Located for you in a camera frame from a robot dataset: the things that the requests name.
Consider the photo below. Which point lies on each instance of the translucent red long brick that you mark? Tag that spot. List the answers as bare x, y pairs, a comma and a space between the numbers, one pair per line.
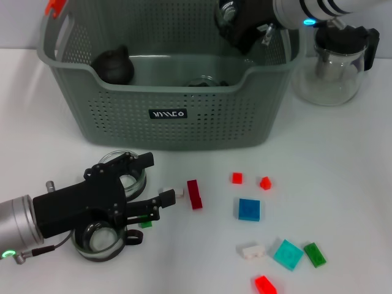
265, 284

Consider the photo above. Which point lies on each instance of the grey perforated storage bin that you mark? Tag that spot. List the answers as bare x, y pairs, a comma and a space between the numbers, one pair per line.
183, 131

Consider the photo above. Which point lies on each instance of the teal flat square brick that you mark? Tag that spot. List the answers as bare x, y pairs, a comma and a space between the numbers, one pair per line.
288, 255

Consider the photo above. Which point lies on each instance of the small square red brick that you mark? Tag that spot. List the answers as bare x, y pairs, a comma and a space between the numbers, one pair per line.
237, 178

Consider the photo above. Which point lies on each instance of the glass teapot with black lid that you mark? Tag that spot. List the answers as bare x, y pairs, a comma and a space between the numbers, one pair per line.
333, 85

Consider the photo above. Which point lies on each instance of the white plastic brick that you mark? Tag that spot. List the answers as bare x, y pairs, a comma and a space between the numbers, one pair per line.
252, 251
179, 192

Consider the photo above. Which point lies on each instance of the dark red long brick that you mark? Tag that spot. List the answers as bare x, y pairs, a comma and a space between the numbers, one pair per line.
194, 196

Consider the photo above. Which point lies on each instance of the blue flat square brick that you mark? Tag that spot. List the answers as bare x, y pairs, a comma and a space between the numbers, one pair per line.
249, 209

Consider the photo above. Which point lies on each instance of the green plastic brick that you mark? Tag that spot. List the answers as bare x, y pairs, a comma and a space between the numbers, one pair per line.
146, 224
315, 255

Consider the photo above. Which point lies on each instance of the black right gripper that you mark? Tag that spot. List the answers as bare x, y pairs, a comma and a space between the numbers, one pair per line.
254, 24

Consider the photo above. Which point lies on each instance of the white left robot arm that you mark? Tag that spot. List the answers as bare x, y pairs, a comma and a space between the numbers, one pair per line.
15, 223

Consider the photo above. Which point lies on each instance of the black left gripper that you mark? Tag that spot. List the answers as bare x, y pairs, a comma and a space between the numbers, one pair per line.
76, 202

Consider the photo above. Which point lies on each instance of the black clay teapot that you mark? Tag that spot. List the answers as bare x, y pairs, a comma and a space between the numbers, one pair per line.
113, 69

